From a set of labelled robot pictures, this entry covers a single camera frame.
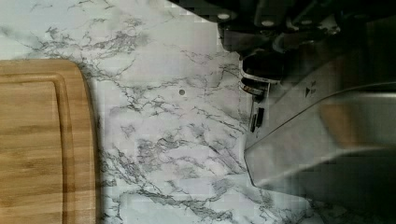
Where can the stainless steel toaster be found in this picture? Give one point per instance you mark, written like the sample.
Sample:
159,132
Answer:
322,118

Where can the bamboo cutting board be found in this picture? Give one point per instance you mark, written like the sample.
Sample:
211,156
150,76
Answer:
48,163

